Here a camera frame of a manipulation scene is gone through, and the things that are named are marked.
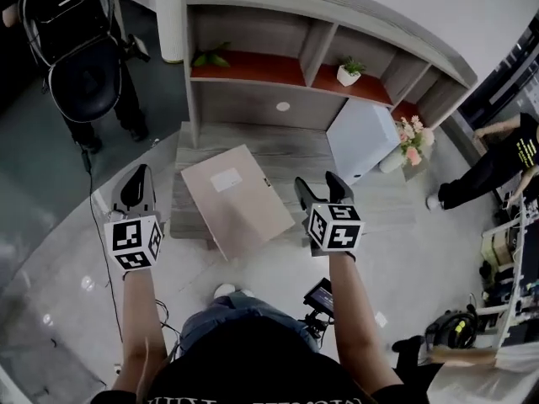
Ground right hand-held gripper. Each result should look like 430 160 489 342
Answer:
293 171 366 258

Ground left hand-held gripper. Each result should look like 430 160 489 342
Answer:
104 164 165 273

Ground light blue box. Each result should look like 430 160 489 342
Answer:
326 98 402 185

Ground beige cardboard box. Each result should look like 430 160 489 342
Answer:
180 143 296 263

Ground person's left forearm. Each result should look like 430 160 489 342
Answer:
111 267 169 395

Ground person's right forearm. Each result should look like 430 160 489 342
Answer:
328 252 401 395

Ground white ribbed vase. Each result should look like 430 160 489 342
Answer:
378 149 405 174

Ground pink and white flower bouquet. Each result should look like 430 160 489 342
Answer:
395 114 435 167

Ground small black monitor rig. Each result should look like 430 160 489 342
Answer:
297 278 336 344

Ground grey wooden desk with shelves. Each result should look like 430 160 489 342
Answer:
170 0 479 252

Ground small plant in white pot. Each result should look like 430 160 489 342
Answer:
336 56 366 87

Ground person's legs in blue jeans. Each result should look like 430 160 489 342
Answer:
179 290 319 359

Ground green leafy plant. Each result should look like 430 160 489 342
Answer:
191 42 232 69

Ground white curved counter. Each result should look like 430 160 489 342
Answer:
111 0 186 65

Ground person's black shirt torso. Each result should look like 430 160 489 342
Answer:
90 332 422 404

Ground black glass double door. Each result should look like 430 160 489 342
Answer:
457 25 539 134

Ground white long office bench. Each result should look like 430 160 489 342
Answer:
479 195 539 348

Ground black floor cable with adapter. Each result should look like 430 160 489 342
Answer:
82 147 123 344

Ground thin black loose cable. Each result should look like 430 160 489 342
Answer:
155 299 182 357

